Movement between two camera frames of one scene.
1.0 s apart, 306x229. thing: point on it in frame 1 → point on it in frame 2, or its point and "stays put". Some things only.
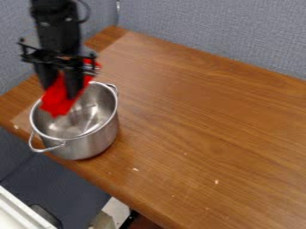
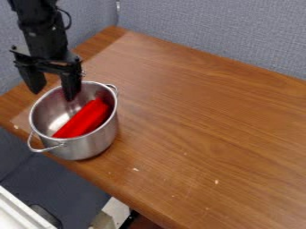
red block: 91,63 → 85,119
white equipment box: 19,215 stays put
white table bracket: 113,216 stays put
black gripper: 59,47 → 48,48
